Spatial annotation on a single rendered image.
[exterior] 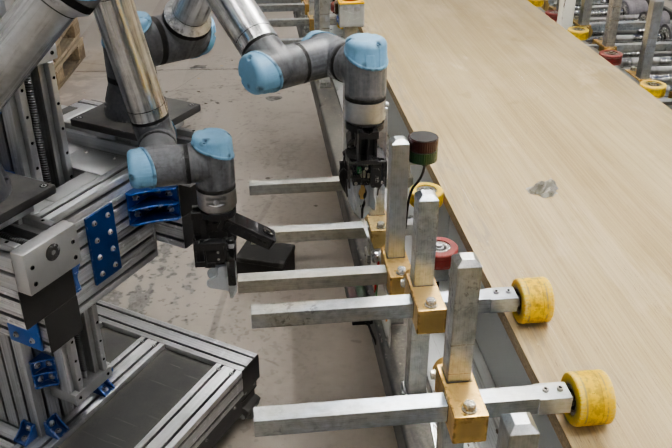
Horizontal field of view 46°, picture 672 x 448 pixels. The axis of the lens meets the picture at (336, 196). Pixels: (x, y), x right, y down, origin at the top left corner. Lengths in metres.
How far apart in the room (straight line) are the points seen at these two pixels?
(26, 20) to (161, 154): 0.32
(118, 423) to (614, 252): 1.37
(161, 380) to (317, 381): 0.55
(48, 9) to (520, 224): 1.04
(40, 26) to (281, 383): 1.63
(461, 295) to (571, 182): 0.91
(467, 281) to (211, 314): 1.97
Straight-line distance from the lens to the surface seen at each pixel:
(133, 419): 2.29
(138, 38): 1.50
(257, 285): 1.61
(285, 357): 2.76
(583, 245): 1.71
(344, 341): 2.82
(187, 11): 1.86
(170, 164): 1.45
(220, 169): 1.45
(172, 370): 2.42
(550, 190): 1.88
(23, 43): 1.36
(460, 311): 1.12
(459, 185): 1.89
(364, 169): 1.43
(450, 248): 1.62
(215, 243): 1.53
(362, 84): 1.37
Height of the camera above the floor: 1.75
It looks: 28 degrees down
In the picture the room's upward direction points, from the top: straight up
